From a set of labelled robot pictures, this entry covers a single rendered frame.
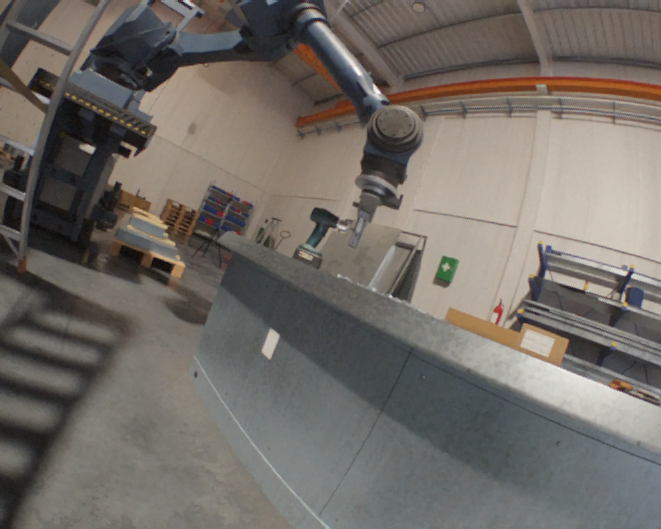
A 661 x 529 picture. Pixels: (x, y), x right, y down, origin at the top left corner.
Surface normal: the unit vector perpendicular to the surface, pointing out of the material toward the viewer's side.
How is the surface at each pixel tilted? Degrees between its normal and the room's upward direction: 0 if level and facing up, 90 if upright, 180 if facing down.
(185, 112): 90
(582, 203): 90
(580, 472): 90
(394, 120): 90
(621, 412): 67
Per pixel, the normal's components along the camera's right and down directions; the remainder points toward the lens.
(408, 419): -0.65, -0.30
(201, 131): 0.61, 0.23
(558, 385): -0.45, -0.63
